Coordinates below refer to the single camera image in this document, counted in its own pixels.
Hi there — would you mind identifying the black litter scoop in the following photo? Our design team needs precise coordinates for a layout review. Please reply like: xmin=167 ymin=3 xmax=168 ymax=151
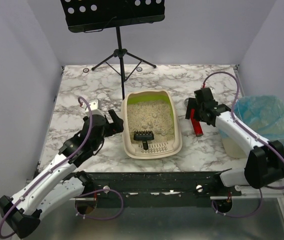
xmin=133 ymin=130 xmax=155 ymax=150

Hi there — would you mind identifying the red microphone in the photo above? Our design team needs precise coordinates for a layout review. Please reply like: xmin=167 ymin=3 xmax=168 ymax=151
xmin=189 ymin=107 xmax=203 ymax=137

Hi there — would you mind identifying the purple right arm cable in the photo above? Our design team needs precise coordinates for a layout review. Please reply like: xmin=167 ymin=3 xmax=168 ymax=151
xmin=201 ymin=71 xmax=284 ymax=189

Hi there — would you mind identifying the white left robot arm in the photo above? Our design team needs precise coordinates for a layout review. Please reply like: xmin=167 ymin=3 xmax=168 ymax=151
xmin=0 ymin=109 xmax=124 ymax=239

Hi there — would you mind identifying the black music stand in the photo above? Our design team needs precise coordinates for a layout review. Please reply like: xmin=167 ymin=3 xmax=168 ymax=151
xmin=60 ymin=0 xmax=165 ymax=99

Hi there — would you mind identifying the right table grommet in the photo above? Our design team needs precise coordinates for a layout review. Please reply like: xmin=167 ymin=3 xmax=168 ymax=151
xmin=136 ymin=67 xmax=143 ymax=72

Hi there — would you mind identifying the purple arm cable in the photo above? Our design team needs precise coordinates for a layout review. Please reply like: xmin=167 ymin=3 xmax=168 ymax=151
xmin=201 ymin=71 xmax=284 ymax=189
xmin=0 ymin=96 xmax=100 ymax=239

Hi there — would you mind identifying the bin with blue bag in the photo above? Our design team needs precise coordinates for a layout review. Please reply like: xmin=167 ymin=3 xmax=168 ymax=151
xmin=216 ymin=95 xmax=284 ymax=159

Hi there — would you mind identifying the black mounting base rail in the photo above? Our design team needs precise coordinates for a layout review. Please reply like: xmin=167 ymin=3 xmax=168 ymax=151
xmin=75 ymin=171 xmax=242 ymax=209

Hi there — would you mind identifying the beige green litter box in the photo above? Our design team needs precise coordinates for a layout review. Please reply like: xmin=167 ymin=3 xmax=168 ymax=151
xmin=121 ymin=89 xmax=183 ymax=160

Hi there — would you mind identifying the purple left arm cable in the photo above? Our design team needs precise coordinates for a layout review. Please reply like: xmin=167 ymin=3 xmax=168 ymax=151
xmin=0 ymin=96 xmax=100 ymax=239

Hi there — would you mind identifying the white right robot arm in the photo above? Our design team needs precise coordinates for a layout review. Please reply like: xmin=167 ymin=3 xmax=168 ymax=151
xmin=185 ymin=87 xmax=284 ymax=189

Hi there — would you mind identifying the table grommet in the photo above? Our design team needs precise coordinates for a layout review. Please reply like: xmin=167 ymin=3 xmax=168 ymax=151
xmin=136 ymin=67 xmax=143 ymax=72
xmin=83 ymin=68 xmax=90 ymax=73

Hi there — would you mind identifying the left table grommet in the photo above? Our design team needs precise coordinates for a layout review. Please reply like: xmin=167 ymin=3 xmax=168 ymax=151
xmin=83 ymin=68 xmax=90 ymax=73

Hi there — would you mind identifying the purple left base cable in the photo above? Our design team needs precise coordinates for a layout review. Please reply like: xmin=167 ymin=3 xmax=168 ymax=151
xmin=75 ymin=189 xmax=124 ymax=221

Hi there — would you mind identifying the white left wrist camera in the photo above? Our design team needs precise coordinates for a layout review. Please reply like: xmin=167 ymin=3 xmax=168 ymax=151
xmin=88 ymin=99 xmax=104 ymax=116

